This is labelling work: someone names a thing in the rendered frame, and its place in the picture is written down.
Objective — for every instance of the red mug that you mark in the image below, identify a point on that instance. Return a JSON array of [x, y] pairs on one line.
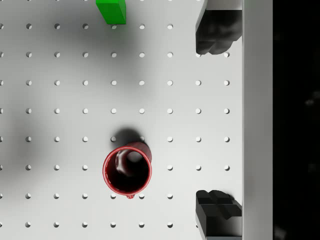
[[127, 172]]

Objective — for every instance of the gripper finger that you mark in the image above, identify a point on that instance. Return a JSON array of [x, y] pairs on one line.
[[217, 30], [215, 215]]

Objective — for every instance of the green block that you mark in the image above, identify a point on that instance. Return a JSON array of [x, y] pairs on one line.
[[112, 11]]

